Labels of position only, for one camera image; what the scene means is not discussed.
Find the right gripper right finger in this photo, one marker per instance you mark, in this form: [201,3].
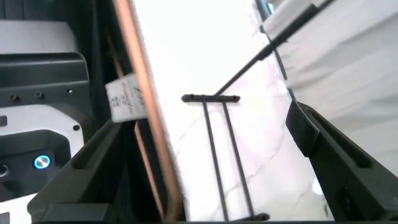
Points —
[329,169]

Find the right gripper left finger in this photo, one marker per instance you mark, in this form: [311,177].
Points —
[90,186]

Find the black clothes rack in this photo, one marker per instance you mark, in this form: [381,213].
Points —
[211,98]

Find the white curtain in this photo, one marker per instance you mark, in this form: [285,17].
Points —
[348,62]

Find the window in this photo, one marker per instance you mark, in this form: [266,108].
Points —
[264,5]

